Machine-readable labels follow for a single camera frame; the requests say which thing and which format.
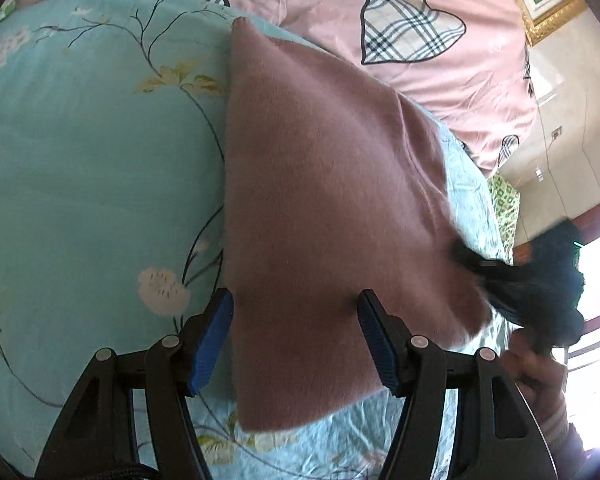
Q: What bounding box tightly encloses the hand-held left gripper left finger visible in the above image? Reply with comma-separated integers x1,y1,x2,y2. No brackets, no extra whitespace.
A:
35,288,236,480

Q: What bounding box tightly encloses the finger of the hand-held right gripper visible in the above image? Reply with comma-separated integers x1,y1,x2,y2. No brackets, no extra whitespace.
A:
452,240,512,282

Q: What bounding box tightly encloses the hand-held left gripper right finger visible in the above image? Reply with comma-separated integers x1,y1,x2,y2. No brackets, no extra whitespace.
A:
356,290,561,480

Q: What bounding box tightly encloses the pink knit sweater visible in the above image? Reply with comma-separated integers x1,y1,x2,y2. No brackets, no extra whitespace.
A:
222,17,493,433

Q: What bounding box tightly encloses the person's right forearm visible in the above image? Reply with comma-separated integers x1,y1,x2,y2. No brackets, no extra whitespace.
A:
540,394,588,462

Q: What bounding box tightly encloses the person's right hand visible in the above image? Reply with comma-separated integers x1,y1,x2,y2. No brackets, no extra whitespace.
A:
502,331,567,412

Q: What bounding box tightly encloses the green white patterned pillow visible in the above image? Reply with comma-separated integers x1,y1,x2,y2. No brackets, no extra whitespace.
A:
487,174,522,253

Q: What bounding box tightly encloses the blue floral bed sheet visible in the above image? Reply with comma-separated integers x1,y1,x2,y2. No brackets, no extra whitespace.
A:
0,0,511,480

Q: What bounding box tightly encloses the brown wooden window frame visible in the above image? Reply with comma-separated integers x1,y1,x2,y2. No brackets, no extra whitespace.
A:
565,204,600,246

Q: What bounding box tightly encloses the gold picture frame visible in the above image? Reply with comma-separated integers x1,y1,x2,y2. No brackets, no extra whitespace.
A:
510,0,588,47

